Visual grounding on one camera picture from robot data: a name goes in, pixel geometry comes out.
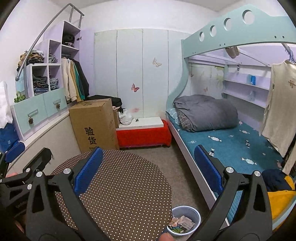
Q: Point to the pink butterfly sticker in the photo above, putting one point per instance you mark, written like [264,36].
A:
[135,88]

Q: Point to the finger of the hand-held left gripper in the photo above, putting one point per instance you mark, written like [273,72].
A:
[15,150]
[42,156]

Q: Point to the metal handrail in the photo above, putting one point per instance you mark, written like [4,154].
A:
[80,22]

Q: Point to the small cardboard box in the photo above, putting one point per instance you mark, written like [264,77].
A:
[116,118]

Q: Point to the olive clothes pile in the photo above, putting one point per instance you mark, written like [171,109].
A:
[32,58]

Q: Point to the wide teal drawer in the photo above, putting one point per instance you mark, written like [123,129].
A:
[25,120]

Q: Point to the green hanging garment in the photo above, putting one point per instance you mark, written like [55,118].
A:
[81,88]

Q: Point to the white low cabinet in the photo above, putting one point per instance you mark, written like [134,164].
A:
[57,134]

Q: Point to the white board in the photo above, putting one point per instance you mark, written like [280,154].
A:
[148,121]

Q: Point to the teal bunk bed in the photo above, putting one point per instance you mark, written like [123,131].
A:
[219,39]

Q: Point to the folded dark clothes stack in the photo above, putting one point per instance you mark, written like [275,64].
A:
[40,84]

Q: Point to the blue patterned bedsheet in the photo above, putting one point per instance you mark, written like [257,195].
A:
[226,143]

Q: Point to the person's left hand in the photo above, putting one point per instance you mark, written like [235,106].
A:
[10,175]

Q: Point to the mustard hanging garment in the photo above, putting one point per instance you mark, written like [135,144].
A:
[77,92]

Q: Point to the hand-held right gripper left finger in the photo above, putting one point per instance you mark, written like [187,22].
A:
[89,170]

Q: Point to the small blue box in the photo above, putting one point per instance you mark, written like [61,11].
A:
[252,80]

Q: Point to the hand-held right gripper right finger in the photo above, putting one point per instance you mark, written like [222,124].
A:
[208,166]

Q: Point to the dark blue garment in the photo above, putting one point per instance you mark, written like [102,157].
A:
[275,179]

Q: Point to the grey crumpled clothes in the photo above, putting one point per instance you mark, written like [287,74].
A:
[53,59]

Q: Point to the small green plant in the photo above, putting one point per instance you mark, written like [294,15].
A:
[19,98]

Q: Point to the folded blue jeans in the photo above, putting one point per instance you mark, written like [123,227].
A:
[54,84]

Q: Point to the blue bag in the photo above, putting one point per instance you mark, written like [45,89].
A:
[9,139]

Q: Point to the lilac stair shelf cabinet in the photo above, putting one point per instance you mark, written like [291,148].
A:
[54,31]

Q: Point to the blue checked pillow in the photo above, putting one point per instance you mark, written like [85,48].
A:
[172,113]

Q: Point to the person's right hand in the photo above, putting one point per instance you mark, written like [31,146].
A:
[166,237]

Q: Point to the black bag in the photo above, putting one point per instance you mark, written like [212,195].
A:
[115,102]

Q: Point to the cream hanging shirt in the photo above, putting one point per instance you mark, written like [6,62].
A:
[279,104]

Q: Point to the pale blue plastic bin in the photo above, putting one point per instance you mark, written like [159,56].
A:
[196,215]

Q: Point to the pale butterfly sticker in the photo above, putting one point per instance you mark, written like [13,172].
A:
[156,62]

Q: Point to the brown hanging cloth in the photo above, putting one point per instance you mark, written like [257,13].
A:
[232,52]

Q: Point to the red bench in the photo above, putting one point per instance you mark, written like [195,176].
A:
[143,136]

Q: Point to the black hanging coat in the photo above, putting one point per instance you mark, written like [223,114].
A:
[85,78]

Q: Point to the plaid blanket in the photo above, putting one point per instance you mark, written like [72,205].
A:
[185,120]

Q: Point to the narrow teal drawer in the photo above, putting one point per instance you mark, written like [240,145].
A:
[52,106]

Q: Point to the cream hanging jacket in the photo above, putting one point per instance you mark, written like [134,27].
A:
[68,81]

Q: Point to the white wardrobe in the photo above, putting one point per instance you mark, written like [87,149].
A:
[129,60]

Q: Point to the round polka dot table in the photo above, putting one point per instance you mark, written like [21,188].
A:
[129,197]

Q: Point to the yellow garment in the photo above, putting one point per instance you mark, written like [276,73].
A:
[282,201]

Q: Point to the large cardboard box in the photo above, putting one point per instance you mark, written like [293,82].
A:
[92,120]

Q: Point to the grey quilt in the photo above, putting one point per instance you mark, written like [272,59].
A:
[208,113]

